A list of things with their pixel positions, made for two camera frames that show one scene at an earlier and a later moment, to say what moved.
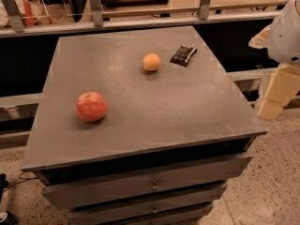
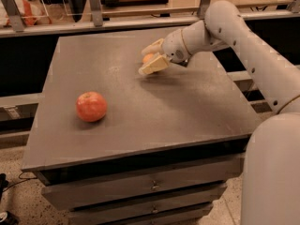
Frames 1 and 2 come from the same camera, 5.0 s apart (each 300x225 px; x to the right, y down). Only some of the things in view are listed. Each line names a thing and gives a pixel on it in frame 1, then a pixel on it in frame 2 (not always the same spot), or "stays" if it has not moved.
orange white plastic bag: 32,11 stays
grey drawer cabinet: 170,142 stays
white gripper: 285,37 to 173,48
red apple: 91,107 stays
